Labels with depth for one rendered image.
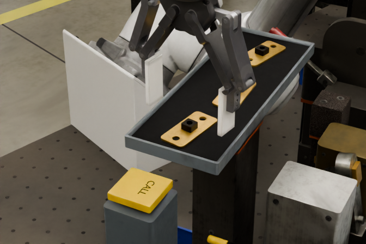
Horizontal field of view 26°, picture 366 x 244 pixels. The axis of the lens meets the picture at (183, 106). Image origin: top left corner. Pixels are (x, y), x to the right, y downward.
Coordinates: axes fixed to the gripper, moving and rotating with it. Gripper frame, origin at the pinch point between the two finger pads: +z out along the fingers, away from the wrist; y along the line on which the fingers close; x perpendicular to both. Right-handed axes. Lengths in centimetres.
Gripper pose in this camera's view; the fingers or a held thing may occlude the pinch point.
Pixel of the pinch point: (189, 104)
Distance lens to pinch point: 105.1
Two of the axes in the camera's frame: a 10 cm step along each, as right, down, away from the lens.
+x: 6.1, -4.2, 6.7
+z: 0.0, 8.5, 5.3
